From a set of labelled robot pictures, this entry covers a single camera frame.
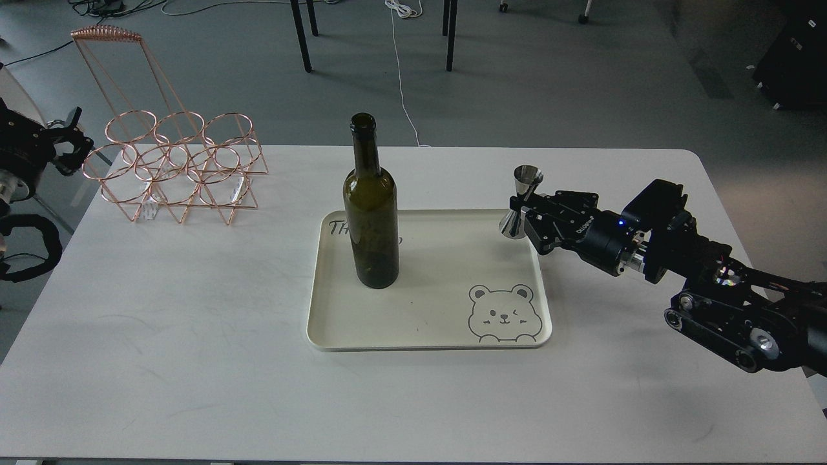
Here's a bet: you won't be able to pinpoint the dark green wine bottle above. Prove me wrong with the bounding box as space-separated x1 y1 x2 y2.
342 112 399 289

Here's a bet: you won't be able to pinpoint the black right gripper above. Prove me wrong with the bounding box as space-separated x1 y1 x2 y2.
509 191 637 276

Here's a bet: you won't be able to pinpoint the black braided cable left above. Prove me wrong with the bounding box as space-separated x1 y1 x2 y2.
0 213 63 283

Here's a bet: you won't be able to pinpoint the black equipment case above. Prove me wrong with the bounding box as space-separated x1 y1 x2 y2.
753 1 826 110

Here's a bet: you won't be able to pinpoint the steel double jigger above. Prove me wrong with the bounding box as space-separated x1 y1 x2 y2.
499 165 543 240

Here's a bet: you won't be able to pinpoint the black table legs left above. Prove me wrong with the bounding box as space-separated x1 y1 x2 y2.
289 0 319 74

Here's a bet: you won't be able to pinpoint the copper wire bottle rack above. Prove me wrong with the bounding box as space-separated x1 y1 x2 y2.
71 25 269 225

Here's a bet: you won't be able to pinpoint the cream bear serving tray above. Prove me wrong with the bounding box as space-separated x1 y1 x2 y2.
306 209 552 351

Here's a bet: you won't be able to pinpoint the black table legs right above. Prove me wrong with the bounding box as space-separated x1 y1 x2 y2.
442 0 459 72

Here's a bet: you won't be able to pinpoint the white floor cable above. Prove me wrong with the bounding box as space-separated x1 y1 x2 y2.
384 0 432 148

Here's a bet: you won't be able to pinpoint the black table legs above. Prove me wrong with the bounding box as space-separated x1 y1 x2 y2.
442 0 459 72
289 0 319 74

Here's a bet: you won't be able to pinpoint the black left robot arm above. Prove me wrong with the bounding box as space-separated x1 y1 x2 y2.
1 100 94 217

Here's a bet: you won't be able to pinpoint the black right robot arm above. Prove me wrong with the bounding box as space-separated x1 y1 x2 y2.
500 165 826 375

